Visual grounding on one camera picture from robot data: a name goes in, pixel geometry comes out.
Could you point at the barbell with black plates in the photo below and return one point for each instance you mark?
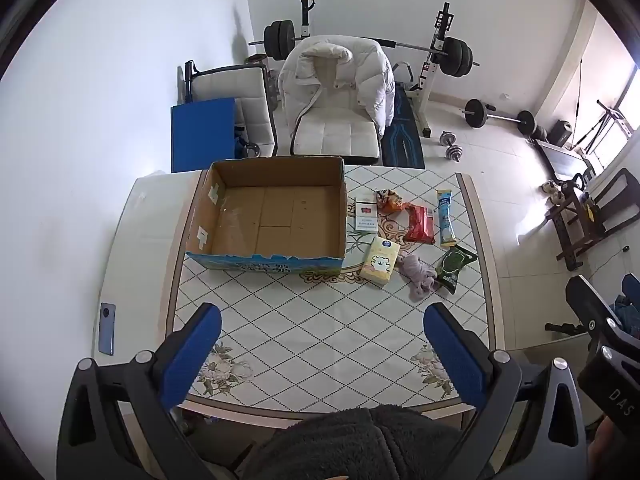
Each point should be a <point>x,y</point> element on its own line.
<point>277,37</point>

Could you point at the blue smartphone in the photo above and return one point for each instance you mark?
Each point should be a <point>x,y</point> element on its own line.
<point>106,330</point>

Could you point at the black bench pad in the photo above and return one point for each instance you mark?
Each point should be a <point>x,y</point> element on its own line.
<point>402,140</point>

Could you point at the person's dark fleece clothing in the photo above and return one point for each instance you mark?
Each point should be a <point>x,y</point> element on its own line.
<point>360,445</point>

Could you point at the black low bench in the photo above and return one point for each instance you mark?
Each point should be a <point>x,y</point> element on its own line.
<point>565,160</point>

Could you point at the long white blue packet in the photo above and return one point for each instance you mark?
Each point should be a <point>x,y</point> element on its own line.
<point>445,220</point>

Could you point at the blue board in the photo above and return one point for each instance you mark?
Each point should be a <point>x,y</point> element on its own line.
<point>200,135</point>

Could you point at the dark green snack packet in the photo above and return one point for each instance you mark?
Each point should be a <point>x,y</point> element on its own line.
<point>452,267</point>

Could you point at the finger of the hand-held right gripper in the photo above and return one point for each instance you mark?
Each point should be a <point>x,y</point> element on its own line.
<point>590,305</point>

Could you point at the white shoes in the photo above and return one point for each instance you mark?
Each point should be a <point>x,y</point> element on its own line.
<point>552,191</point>

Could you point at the white padded chair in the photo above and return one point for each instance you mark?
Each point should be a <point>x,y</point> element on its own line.
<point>335,135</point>
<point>230,85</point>

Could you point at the short barbell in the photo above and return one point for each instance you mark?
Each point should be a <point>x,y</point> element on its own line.
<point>475,112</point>

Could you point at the black metal stand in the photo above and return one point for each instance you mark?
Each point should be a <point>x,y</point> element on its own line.
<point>607,125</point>

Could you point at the yellow tissue pack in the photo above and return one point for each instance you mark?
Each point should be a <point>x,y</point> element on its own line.
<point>380,262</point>

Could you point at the chrome dumbbell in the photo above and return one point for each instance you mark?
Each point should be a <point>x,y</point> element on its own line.
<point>455,152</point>
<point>446,138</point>

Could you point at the white barbell rack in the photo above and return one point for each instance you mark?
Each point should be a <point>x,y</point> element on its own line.
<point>440,25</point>

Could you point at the white down jacket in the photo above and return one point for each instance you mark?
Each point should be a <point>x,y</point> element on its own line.
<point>370,80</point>

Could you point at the orange snack packet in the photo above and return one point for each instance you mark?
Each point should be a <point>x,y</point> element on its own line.
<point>390,201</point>

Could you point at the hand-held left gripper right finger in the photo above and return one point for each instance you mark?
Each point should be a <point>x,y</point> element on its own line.
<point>457,355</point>

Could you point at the purple soft cloth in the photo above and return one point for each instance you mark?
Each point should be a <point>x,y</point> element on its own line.
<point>417,272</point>

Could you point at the white red cigarette pack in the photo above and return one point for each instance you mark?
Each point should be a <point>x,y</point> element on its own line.
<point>365,216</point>

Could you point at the open cardboard box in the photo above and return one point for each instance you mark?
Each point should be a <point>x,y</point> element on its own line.
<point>250,264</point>

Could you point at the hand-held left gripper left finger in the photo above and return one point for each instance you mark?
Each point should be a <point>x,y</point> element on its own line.
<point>192,355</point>

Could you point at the red snack packet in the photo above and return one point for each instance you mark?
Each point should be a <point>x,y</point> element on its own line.
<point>420,223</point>

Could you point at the dark wooden chair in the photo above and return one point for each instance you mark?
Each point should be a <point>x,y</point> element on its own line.
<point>575,240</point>

